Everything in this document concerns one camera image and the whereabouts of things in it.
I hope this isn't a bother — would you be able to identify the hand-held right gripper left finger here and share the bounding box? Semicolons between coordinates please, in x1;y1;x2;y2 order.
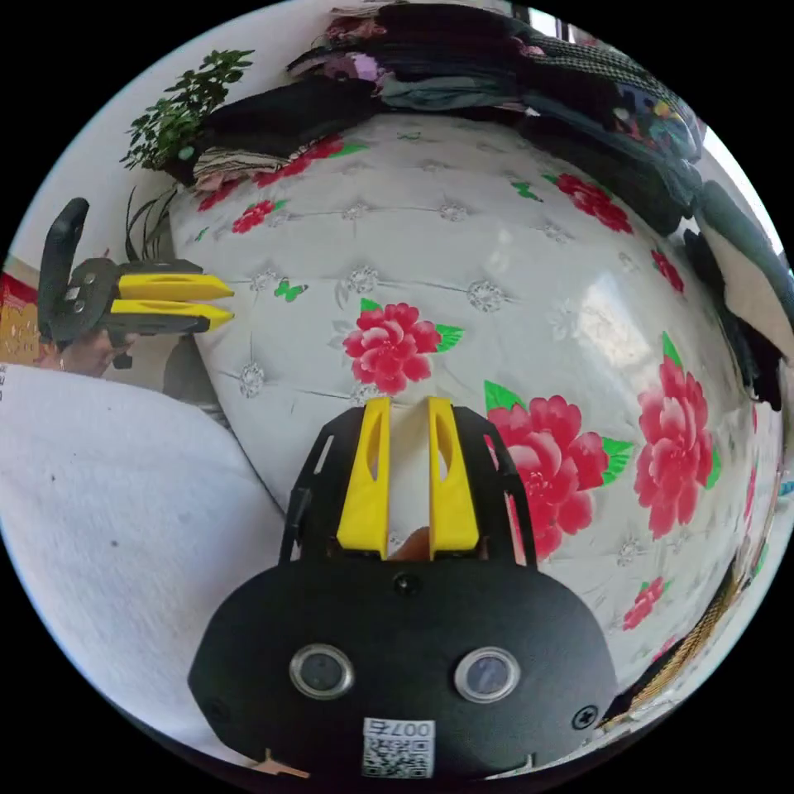
336;396;393;555

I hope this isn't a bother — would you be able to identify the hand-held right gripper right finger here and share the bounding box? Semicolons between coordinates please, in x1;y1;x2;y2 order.
426;396;481;555

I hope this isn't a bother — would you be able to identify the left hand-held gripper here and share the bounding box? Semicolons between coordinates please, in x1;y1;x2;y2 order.
60;257;237;371

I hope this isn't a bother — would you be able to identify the long-leaved potted plant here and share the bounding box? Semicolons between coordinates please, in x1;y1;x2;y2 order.
123;183;181;261

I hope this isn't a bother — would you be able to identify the black long sleeve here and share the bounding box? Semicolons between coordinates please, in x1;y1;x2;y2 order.
682;227;787;414

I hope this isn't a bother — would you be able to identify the person's right hand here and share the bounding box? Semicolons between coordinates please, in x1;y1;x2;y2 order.
387;525;433;562

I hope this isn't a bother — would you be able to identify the person's left hand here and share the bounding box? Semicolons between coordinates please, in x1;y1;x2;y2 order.
40;334;119;378

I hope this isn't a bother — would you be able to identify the leafy green potted plant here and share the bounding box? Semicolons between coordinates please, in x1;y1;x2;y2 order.
121;49;256;184

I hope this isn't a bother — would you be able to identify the person's body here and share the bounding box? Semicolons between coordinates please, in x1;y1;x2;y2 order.
0;362;293;739

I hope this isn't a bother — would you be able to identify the folded pile of clothes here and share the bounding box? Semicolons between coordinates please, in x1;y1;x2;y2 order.
192;77;385;190

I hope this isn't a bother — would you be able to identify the bed with floral sheet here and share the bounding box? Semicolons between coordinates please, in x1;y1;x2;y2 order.
164;114;789;690

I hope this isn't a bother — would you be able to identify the purple printed bag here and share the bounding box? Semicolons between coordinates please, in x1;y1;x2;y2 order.
334;52;385;82

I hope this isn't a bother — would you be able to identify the red floral blanket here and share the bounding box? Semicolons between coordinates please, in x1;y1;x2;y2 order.
322;15;385;45

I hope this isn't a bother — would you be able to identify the heaped pile of clothes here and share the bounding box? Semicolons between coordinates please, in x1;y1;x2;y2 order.
288;2;794;373

